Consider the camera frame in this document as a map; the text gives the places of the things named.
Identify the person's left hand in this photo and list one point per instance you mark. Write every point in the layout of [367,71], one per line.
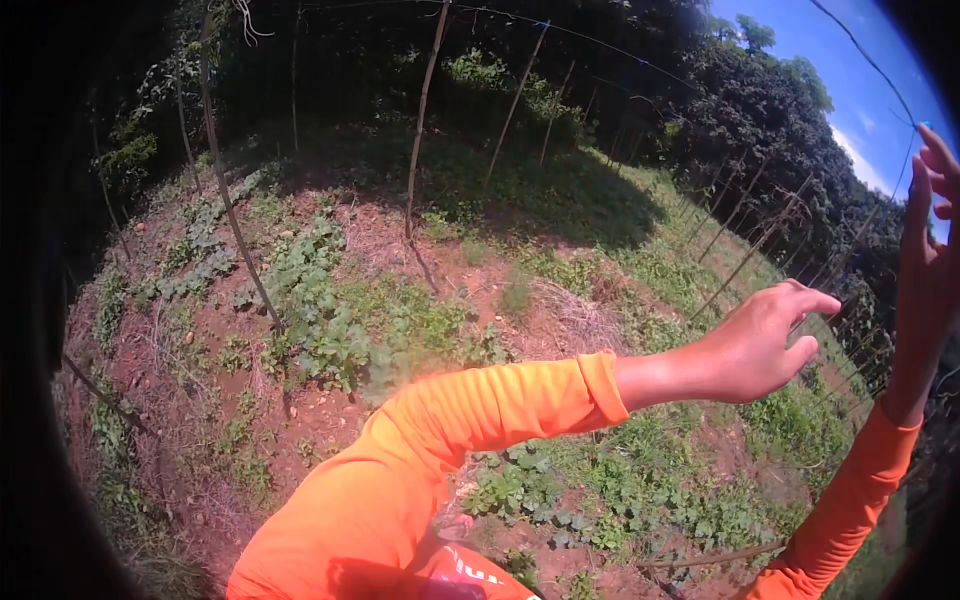
[742,349]

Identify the thin wooden pole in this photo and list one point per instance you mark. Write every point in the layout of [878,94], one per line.
[421,112]
[557,112]
[295,82]
[105,397]
[186,127]
[516,101]

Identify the person's right hand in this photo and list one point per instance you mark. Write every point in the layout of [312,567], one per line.
[926,300]

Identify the dry straw heap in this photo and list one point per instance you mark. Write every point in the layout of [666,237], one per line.
[574,315]

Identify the person's body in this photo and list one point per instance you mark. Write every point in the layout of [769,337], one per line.
[352,525]

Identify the row of trellis stakes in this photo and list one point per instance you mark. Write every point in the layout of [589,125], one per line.
[757,244]

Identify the background trees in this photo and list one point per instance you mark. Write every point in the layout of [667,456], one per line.
[750,112]

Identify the long curved wooden pole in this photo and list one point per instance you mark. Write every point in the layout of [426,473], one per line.
[225,187]

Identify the green vine plant patch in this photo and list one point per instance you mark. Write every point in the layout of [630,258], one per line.
[592,495]
[315,315]

